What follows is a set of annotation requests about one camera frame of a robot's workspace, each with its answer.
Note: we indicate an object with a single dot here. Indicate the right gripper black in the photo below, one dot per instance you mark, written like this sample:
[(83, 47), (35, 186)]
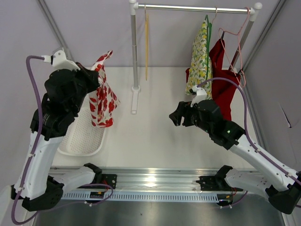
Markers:
[(185, 107)]

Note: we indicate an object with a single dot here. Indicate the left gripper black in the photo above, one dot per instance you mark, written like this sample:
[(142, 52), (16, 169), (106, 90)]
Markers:
[(77, 73)]

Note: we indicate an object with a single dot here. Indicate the lemon print skirt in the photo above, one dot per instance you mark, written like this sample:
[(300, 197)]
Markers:
[(193, 75)]

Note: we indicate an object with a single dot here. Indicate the red flower print cloth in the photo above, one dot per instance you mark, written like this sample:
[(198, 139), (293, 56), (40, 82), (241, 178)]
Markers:
[(103, 101)]

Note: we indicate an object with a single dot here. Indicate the green plastic hanger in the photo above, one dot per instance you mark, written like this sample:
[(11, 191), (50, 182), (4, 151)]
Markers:
[(203, 48)]

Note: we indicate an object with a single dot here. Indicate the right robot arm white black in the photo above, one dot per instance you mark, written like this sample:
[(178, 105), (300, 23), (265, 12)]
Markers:
[(234, 138)]

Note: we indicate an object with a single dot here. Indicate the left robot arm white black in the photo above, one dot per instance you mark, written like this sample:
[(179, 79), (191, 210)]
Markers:
[(38, 190)]

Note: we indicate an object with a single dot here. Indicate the yellow plastic hanger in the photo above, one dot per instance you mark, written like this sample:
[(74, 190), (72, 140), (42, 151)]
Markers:
[(146, 42)]

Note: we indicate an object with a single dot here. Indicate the red garment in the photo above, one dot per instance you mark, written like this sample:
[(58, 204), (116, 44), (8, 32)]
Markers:
[(222, 92)]

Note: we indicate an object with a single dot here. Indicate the white plastic basket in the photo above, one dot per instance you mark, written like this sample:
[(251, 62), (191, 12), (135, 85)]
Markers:
[(82, 138)]

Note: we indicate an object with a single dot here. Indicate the clothes rack metal white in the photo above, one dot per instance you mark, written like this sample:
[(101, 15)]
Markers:
[(134, 6)]

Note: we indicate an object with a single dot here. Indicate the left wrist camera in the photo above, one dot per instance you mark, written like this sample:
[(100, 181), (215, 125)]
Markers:
[(59, 61)]

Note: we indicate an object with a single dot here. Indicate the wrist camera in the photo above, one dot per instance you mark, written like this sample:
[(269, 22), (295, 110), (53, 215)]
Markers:
[(59, 61), (200, 95)]

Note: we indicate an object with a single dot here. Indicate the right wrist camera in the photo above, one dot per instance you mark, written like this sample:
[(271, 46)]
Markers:
[(200, 95)]

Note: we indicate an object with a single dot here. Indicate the left aluminium frame post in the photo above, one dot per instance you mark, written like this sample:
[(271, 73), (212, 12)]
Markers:
[(54, 27)]

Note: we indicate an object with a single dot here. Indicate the aluminium frame post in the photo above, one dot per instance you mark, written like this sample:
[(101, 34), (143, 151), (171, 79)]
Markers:
[(273, 17), (54, 27)]

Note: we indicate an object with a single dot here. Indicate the aluminium rail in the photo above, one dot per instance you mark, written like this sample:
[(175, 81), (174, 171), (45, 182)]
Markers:
[(171, 180)]

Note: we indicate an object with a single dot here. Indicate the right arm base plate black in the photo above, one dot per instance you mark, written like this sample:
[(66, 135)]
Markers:
[(213, 183)]

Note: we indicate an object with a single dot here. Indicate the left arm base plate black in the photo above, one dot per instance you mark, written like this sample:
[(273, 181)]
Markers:
[(109, 179)]

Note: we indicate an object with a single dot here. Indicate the white slotted cable duct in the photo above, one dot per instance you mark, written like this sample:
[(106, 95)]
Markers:
[(141, 196)]

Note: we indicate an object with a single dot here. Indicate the right aluminium frame post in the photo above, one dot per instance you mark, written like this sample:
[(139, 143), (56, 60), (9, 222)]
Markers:
[(273, 17)]

